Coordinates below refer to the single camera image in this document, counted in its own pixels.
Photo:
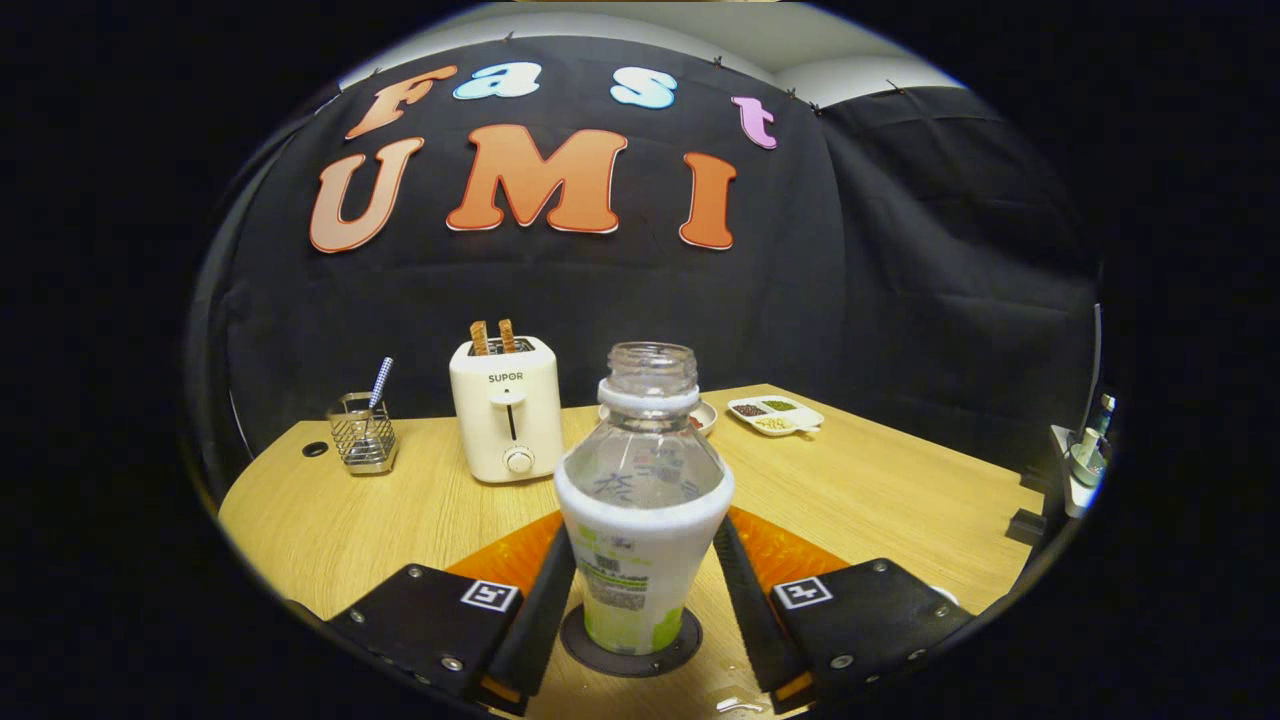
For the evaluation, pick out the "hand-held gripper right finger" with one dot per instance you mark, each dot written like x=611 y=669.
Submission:
x=860 y=620

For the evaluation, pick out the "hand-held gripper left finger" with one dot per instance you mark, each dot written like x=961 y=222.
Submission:
x=430 y=625

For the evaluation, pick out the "dark brown round coaster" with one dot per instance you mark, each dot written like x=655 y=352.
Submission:
x=620 y=665

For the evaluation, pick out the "clear plastic juice bottle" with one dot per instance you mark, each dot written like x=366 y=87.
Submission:
x=640 y=540

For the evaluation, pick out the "wooden table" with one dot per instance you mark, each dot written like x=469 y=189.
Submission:
x=400 y=520

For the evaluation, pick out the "black table clamp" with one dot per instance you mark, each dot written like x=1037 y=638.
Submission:
x=1032 y=480
x=1025 y=527

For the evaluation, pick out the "white toaster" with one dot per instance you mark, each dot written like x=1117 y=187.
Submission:
x=505 y=420

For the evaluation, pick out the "white divided dish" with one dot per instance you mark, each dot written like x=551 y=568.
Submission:
x=775 y=415

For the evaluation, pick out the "striped straw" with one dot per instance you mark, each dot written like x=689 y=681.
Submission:
x=381 y=380

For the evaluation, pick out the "round plate with red food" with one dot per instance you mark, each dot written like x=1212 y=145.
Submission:
x=705 y=418

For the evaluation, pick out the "brown toast slice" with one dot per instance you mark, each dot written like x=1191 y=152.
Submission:
x=507 y=337
x=479 y=340

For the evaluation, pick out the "black backdrop cloth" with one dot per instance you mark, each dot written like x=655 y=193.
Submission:
x=560 y=280

